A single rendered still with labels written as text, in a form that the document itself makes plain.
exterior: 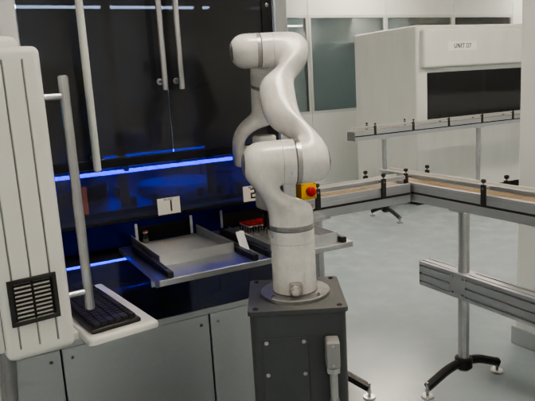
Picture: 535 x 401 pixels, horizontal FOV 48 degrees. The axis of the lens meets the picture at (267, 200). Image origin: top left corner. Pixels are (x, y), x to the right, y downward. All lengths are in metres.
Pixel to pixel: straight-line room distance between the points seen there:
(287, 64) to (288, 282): 0.60
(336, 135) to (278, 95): 6.44
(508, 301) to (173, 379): 1.38
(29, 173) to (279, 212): 0.62
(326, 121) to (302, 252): 6.44
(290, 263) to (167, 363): 0.92
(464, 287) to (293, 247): 1.38
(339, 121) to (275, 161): 6.58
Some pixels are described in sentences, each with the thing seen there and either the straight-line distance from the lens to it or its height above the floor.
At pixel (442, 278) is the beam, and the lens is 2.93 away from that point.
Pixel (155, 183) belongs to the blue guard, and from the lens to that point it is 2.19.
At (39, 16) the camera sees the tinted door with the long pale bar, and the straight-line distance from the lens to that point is 2.12.
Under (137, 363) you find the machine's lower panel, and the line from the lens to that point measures 2.34.
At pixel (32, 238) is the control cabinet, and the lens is 1.57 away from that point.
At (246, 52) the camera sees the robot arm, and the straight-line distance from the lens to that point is 1.78.
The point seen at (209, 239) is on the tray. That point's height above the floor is 0.88.
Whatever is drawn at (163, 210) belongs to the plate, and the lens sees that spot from 2.21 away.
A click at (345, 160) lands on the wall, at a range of 8.20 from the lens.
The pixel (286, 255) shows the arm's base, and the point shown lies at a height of 0.99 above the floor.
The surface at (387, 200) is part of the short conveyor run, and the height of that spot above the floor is 0.87.
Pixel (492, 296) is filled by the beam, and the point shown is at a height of 0.50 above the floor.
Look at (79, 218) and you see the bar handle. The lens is 1.60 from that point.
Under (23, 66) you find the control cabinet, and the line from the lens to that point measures 1.54.
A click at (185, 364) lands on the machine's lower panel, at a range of 2.41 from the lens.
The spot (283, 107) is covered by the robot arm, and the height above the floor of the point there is 1.36.
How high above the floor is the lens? 1.43
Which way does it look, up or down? 11 degrees down
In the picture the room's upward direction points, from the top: 3 degrees counter-clockwise
